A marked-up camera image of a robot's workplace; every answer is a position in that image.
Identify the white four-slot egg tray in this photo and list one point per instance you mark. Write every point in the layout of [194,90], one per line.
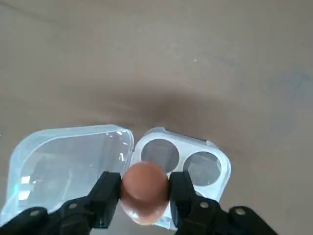
[61,159]

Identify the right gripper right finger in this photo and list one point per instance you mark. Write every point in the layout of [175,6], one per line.
[195,215]

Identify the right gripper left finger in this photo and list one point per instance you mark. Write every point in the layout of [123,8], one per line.
[73,215]

